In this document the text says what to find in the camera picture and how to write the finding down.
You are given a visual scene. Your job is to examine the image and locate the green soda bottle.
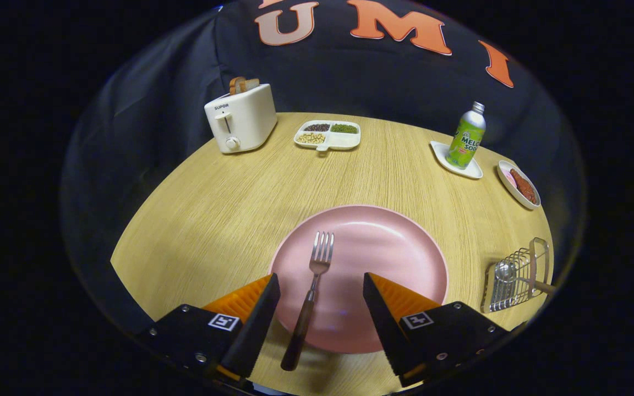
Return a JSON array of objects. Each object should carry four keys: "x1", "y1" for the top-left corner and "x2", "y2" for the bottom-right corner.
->
[{"x1": 446, "y1": 101, "x2": 487, "y2": 169}]

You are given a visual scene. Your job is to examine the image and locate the white oval food plate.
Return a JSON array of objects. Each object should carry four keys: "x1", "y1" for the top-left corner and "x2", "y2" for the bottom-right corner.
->
[{"x1": 496, "y1": 159, "x2": 542, "y2": 211}]

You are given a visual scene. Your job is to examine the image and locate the metal spoon with wooden handle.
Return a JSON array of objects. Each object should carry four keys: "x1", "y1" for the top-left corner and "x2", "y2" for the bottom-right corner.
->
[{"x1": 494, "y1": 260, "x2": 557, "y2": 294}]

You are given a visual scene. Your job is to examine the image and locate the metal fork with wooden handle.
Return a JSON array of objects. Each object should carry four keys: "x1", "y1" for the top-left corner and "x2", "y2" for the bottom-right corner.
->
[{"x1": 280, "y1": 231, "x2": 335, "y2": 372}]

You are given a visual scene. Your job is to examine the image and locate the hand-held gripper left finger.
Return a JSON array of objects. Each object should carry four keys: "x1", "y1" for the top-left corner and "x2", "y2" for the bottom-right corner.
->
[{"x1": 135, "y1": 273, "x2": 282, "y2": 386}]

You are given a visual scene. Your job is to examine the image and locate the toasted bread slices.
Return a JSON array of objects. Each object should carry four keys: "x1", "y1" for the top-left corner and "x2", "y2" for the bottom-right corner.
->
[{"x1": 229, "y1": 76, "x2": 260, "y2": 95}]

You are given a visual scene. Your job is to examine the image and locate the white square coaster tray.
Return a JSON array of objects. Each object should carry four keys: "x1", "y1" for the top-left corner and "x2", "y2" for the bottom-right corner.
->
[{"x1": 430, "y1": 141, "x2": 484, "y2": 180}]

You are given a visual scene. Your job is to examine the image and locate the cream toaster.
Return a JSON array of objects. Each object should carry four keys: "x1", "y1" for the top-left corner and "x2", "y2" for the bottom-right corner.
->
[{"x1": 204, "y1": 83, "x2": 278, "y2": 154}]

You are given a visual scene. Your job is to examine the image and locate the red meat piece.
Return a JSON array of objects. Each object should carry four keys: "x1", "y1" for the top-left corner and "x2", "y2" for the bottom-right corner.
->
[{"x1": 510, "y1": 168, "x2": 538, "y2": 205}]

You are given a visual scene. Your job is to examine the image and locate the pink round plate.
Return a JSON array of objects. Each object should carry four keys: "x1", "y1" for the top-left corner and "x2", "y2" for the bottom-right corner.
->
[{"x1": 269, "y1": 205, "x2": 450, "y2": 354}]

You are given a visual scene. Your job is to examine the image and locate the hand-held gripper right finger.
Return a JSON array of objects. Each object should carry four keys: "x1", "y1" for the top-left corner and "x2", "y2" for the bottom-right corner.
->
[{"x1": 363, "y1": 272, "x2": 521, "y2": 388}]

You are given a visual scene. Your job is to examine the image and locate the metal wire basket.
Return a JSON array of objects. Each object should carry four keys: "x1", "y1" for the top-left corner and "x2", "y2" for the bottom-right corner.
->
[{"x1": 480, "y1": 237, "x2": 550, "y2": 314}]

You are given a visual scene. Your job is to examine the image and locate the white divided bean dish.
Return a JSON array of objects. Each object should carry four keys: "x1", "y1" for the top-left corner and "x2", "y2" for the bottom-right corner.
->
[{"x1": 293, "y1": 120, "x2": 362, "y2": 152}]

